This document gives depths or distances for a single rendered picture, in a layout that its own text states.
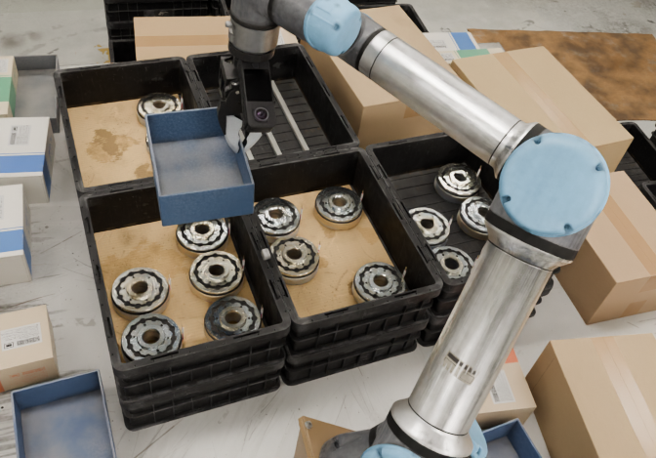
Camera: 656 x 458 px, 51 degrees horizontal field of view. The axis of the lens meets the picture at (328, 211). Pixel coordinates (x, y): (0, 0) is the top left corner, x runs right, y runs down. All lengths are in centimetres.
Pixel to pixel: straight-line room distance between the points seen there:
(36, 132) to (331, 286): 80
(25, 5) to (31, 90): 174
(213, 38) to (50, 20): 179
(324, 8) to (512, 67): 108
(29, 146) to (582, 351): 126
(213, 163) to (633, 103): 279
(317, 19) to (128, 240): 69
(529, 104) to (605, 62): 214
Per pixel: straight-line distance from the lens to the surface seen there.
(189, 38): 191
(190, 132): 127
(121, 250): 142
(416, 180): 162
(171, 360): 116
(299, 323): 120
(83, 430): 137
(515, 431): 141
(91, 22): 358
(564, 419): 139
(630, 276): 158
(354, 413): 139
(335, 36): 93
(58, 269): 158
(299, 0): 95
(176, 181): 120
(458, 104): 99
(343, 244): 145
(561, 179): 81
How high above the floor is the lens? 192
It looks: 47 degrees down
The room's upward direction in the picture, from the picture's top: 11 degrees clockwise
